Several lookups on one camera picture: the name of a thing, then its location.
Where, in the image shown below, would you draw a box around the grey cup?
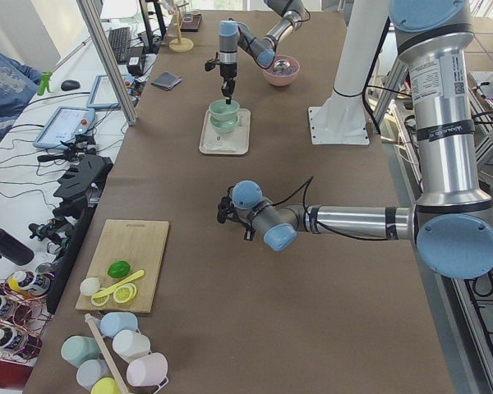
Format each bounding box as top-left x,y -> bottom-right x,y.
76,359 -> 111,392

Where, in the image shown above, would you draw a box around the green spray handle tool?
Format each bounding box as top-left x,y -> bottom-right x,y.
37,71 -> 53,96

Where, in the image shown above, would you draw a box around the green cup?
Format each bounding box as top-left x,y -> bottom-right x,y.
61,336 -> 101,368

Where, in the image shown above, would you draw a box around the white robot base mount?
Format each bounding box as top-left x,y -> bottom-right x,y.
309,0 -> 390,145

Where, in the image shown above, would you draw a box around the wooden rack rod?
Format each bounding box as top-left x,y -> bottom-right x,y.
85,314 -> 130,394

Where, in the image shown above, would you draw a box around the black water bottle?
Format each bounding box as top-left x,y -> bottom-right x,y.
0,228 -> 35,266

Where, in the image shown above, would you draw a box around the wooden cutting board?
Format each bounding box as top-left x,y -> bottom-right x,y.
75,218 -> 170,314

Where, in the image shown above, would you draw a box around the yellow cup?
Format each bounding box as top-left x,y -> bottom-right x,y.
90,377 -> 121,394

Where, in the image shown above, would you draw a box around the black keyboard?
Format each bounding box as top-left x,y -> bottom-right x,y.
108,27 -> 131,64

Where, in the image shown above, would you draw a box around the person in blue shirt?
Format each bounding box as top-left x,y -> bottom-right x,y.
0,53 -> 41,140

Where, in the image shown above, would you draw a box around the lemon slice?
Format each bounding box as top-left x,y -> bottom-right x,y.
113,282 -> 137,304
90,295 -> 110,307

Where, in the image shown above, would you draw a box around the green bowl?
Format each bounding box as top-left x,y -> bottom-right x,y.
209,98 -> 240,122
210,117 -> 239,134

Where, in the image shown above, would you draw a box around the grey folded cloth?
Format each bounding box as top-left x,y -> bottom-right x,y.
151,71 -> 182,91

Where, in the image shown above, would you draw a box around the pink cup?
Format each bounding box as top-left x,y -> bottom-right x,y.
127,352 -> 168,387

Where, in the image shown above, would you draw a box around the yellow plastic knife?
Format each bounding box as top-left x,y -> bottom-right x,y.
92,269 -> 145,299

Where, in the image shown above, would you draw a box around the cream rabbit serving tray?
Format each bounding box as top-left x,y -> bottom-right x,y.
199,108 -> 251,156

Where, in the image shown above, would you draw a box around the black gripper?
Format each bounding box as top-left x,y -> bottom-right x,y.
217,186 -> 255,241
205,52 -> 237,104

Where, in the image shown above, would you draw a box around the aluminium frame post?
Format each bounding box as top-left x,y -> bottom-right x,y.
76,0 -> 137,126

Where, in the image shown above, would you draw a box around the black computer mouse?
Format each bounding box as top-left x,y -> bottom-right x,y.
61,80 -> 81,91

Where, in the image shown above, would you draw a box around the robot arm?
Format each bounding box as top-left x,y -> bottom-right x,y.
205,0 -> 311,104
217,1 -> 493,279

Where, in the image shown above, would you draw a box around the blue cup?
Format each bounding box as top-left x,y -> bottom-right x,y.
99,312 -> 139,338

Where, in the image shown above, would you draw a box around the pink bowl with ice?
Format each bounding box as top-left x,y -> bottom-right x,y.
262,55 -> 300,87

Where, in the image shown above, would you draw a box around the green bowl on tray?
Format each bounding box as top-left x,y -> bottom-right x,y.
210,117 -> 239,134

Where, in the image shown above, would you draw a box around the blue teach pendant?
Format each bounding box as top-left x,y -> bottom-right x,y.
32,107 -> 95,149

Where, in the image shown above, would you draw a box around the green lime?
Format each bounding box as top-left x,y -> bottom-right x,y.
107,260 -> 131,278

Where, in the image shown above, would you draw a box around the black gripper stand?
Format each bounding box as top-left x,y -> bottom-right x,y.
53,154 -> 113,219

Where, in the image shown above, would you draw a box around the white cup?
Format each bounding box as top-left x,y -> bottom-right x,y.
112,329 -> 151,363

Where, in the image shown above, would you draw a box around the white garlic bulb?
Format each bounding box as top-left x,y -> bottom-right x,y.
80,277 -> 101,297

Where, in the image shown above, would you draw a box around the wooden mug tree stand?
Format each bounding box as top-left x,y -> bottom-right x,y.
164,0 -> 194,53

